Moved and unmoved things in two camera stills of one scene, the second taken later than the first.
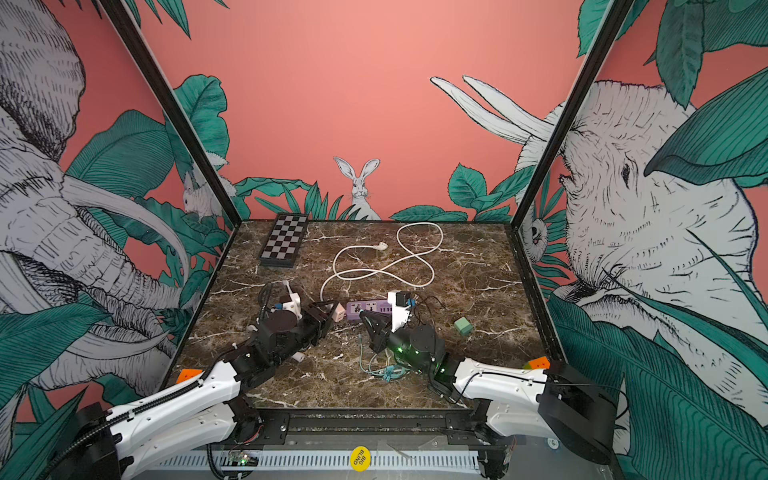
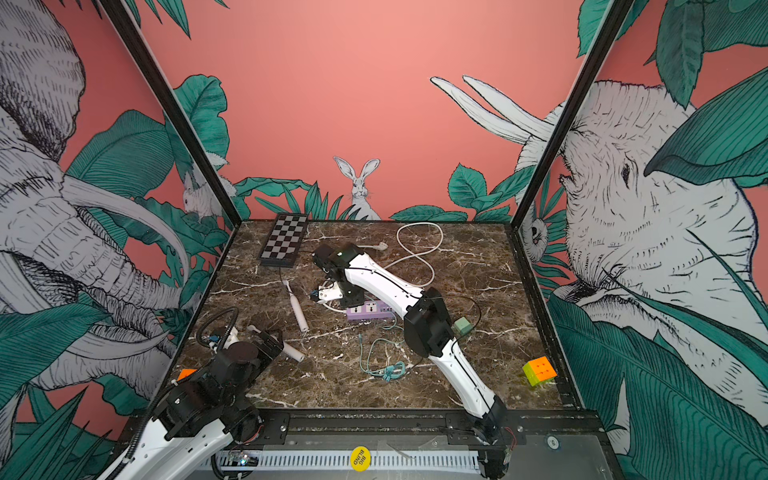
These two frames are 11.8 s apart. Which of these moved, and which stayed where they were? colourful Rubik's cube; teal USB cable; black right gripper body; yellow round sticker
Moved: black right gripper body
Stayed: teal USB cable; yellow round sticker; colourful Rubik's cube
